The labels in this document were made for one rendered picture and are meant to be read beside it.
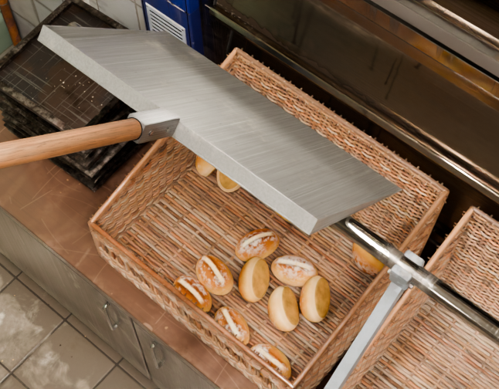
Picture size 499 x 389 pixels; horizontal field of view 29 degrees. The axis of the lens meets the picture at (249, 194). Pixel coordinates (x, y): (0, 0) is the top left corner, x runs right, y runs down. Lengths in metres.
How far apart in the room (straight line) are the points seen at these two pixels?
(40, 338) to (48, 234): 0.60
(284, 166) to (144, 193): 0.63
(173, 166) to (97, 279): 0.30
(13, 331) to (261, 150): 1.37
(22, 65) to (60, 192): 0.30
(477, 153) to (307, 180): 0.40
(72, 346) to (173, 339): 0.70
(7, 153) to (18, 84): 0.98
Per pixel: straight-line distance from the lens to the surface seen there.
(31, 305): 2.78
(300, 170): 1.54
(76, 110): 2.08
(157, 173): 2.10
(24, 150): 1.19
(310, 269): 2.03
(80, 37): 1.67
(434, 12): 1.39
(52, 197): 2.23
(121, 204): 2.06
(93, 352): 2.69
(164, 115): 1.42
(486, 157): 1.79
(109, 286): 2.11
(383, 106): 1.86
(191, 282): 2.02
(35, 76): 2.15
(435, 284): 1.44
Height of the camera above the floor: 2.47
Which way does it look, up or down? 60 degrees down
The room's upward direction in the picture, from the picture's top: 3 degrees counter-clockwise
